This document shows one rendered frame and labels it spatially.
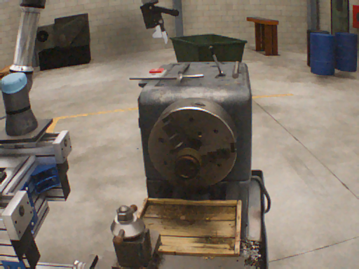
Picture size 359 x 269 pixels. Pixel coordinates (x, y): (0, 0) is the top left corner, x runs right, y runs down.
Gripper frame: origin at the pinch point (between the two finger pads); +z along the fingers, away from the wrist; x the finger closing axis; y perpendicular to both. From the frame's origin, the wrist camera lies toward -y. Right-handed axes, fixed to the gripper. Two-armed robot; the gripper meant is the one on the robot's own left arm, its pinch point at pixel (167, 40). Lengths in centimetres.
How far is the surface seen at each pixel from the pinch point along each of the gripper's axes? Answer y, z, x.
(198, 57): -23, 114, -396
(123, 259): 21, 27, 99
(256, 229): -17, 92, 32
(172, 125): 5, 19, 49
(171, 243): 14, 46, 75
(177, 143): 5, 24, 52
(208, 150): -4, 30, 53
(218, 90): -14.0, 18.9, 29.7
